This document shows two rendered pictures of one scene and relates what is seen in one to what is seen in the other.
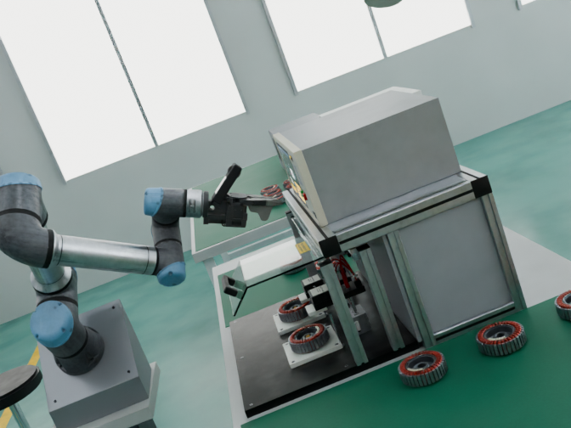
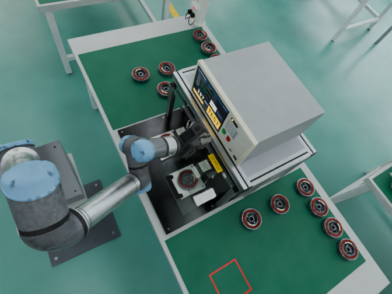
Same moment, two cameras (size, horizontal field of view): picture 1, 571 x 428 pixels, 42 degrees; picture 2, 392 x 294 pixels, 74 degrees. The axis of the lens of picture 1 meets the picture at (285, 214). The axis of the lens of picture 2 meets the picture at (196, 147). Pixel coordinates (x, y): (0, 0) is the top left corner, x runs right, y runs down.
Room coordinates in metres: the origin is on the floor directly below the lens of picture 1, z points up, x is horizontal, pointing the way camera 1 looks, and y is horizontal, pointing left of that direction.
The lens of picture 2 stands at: (1.56, 0.45, 2.12)
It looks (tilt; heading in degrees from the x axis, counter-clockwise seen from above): 62 degrees down; 314
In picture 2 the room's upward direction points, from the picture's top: 23 degrees clockwise
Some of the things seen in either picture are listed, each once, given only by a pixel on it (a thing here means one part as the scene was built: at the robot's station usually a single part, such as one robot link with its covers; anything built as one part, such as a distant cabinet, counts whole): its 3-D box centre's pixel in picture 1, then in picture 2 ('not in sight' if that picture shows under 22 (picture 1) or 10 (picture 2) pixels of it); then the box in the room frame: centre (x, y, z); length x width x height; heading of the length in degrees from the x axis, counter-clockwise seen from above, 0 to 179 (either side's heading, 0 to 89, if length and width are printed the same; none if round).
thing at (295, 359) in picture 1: (311, 346); not in sight; (1.89, 0.06, 0.78); 0.15 x 0.15 x 0.01; 3
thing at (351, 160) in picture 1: (358, 151); (253, 100); (2.01, -0.25, 1.22); 0.44 x 0.39 x 0.20; 3
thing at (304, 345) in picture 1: (308, 338); not in sight; (1.89, 0.06, 0.80); 0.11 x 0.11 x 0.04
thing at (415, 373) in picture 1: (422, 368); (251, 219); (1.57, -0.17, 0.77); 0.11 x 0.11 x 0.04
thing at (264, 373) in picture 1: (311, 333); (179, 162); (2.01, 0.05, 0.76); 0.64 x 0.47 x 0.02; 3
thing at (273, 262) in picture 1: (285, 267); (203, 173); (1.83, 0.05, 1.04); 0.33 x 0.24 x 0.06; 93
